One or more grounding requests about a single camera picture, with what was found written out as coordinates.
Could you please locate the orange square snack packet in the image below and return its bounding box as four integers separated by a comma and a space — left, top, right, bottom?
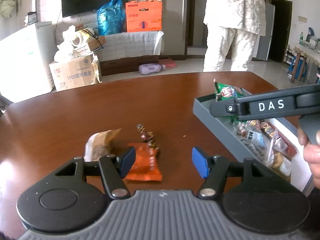
125, 142, 163, 182

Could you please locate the white cloth covered cabinet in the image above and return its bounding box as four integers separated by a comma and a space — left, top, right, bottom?
96, 31, 164, 76

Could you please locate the red floor mat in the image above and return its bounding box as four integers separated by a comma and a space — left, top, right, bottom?
159, 56, 177, 68

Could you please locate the person in white pajamas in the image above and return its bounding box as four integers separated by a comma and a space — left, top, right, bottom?
203, 0, 266, 72

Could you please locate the brown cardboard box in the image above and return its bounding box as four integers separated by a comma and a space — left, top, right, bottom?
49, 54, 101, 92

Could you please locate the brown bread snack packet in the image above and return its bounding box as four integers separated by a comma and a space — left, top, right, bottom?
84, 128, 121, 162

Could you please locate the purple detergent bottle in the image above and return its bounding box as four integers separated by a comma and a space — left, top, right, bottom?
138, 63, 166, 75

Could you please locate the white plastic bag pile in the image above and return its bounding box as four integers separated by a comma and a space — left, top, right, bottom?
54, 25, 78, 62

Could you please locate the kettle on freezer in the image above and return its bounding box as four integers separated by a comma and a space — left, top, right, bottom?
24, 11, 38, 26

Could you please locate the blue wooden stool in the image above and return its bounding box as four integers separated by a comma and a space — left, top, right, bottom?
288, 52, 308, 83

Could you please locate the green shrimp cracker bag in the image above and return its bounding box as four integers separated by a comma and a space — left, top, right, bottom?
214, 79, 244, 101

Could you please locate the white chest freezer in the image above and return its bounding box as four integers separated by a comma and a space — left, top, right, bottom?
1, 22, 56, 102

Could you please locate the brown toffee candy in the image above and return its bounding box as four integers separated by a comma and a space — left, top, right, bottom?
137, 124, 159, 151

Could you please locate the small cardboard box stack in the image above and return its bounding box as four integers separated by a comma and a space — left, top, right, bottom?
72, 28, 106, 56

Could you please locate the grey shallow box tray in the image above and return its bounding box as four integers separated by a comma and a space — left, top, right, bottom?
193, 84, 319, 195

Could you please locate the blue plastic bag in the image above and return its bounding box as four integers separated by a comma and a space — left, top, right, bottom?
97, 0, 125, 36

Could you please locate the orange gift box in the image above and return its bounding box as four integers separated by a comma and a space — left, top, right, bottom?
125, 0, 163, 33

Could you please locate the operator right hand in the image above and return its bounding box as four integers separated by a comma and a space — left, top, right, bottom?
297, 127, 320, 189

